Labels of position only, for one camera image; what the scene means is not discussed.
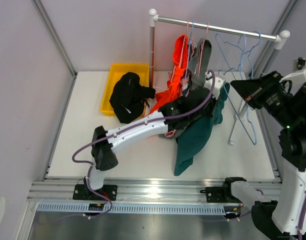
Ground blue hanger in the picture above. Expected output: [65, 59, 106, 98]
[214, 33, 258, 146]
[185, 20, 195, 79]
[245, 31, 262, 80]

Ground grey slotted cable duct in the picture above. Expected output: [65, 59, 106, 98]
[36, 202, 241, 216]

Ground pink patterned shorts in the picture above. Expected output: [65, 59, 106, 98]
[169, 72, 189, 97]

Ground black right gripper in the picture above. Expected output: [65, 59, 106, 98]
[231, 69, 301, 127]

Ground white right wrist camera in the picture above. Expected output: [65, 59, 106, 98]
[279, 57, 306, 87]

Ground grey shorts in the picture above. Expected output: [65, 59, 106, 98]
[147, 40, 215, 136]

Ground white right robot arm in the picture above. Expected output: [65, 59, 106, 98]
[221, 71, 306, 240]

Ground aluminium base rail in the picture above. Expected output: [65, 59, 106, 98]
[26, 176, 283, 203]

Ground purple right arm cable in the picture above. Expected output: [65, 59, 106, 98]
[252, 184, 306, 240]

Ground black shorts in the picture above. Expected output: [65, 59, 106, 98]
[109, 72, 156, 124]

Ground teal shorts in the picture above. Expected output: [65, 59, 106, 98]
[173, 83, 230, 176]

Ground yellow plastic tray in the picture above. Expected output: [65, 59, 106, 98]
[100, 63, 149, 117]

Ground pink hanger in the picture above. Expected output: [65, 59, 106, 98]
[193, 22, 210, 77]
[170, 23, 189, 81]

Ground orange shorts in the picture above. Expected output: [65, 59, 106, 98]
[149, 37, 189, 114]

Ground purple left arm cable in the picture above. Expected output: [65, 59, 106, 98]
[71, 69, 216, 221]

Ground silver clothes rack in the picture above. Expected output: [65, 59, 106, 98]
[149, 8, 290, 139]

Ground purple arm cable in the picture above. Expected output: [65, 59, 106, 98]
[71, 69, 216, 221]
[252, 184, 306, 240]

